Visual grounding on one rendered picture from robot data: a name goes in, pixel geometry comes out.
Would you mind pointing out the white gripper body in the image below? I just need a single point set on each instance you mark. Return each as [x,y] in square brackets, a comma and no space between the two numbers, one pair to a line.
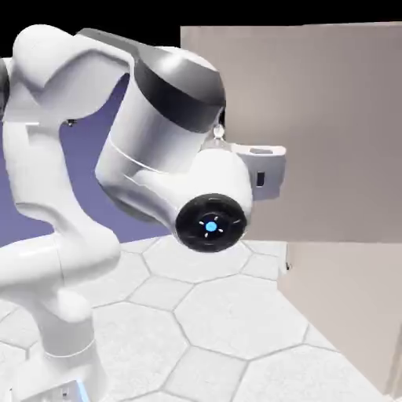
[270,151]

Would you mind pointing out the beige cabinet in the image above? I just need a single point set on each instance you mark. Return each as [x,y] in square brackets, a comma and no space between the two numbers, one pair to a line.
[345,298]

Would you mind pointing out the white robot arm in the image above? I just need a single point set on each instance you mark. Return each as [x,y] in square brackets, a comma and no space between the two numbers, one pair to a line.
[56,163]

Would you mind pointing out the beige cabinet door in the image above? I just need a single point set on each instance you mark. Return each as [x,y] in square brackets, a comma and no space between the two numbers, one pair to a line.
[329,110]

